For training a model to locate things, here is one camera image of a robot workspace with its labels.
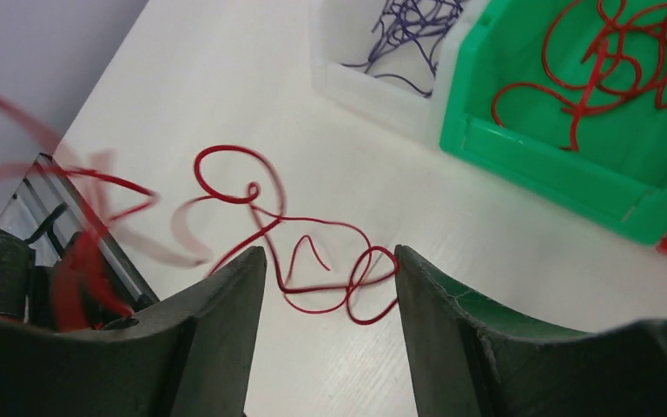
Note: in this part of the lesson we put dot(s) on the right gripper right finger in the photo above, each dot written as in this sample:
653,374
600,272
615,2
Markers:
470,355

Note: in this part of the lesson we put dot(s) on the white plastic bin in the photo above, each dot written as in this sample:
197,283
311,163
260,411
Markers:
399,92

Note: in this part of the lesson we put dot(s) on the green plastic bin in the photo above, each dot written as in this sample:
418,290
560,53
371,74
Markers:
569,100

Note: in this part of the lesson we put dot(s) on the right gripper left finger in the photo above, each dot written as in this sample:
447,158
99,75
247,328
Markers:
189,355

